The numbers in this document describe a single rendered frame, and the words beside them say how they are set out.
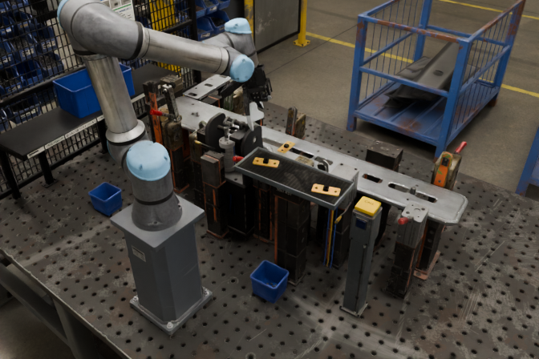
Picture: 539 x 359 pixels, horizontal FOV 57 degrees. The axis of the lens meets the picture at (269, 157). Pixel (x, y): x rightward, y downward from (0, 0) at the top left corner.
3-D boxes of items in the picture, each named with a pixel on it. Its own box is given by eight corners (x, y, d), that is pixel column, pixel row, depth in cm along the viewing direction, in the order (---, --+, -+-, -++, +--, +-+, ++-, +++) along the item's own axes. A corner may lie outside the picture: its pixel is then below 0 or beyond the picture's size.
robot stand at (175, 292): (170, 336, 164) (154, 248, 142) (129, 304, 175) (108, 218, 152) (213, 296, 178) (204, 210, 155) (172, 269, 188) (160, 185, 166)
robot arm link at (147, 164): (142, 207, 141) (135, 168, 134) (124, 183, 150) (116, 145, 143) (180, 192, 147) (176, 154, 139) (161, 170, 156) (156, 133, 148)
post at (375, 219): (367, 304, 175) (384, 207, 150) (358, 318, 170) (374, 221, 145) (348, 294, 179) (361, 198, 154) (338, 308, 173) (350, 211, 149)
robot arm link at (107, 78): (128, 186, 150) (63, 11, 116) (111, 162, 160) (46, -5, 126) (164, 168, 155) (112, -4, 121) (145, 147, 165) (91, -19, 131)
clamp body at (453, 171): (448, 226, 209) (468, 154, 188) (437, 247, 198) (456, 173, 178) (423, 216, 213) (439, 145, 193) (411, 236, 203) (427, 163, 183)
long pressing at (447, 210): (472, 195, 179) (473, 191, 178) (453, 231, 164) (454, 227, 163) (181, 95, 242) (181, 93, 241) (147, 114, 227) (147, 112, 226)
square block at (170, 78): (188, 139, 263) (182, 77, 243) (179, 147, 258) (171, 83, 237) (177, 135, 267) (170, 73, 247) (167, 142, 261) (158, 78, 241)
